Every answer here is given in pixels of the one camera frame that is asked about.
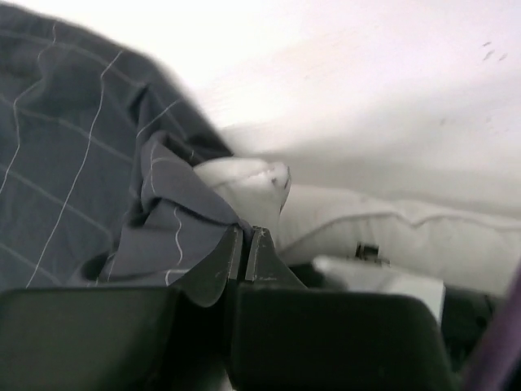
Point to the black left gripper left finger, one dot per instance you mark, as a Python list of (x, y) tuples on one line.
[(204, 283)]

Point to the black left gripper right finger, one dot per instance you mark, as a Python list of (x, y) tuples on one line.
[(264, 267)]

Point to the dark grey checked pillowcase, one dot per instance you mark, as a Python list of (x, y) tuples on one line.
[(98, 157)]

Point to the white pillow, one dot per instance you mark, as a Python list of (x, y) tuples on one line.
[(468, 250)]

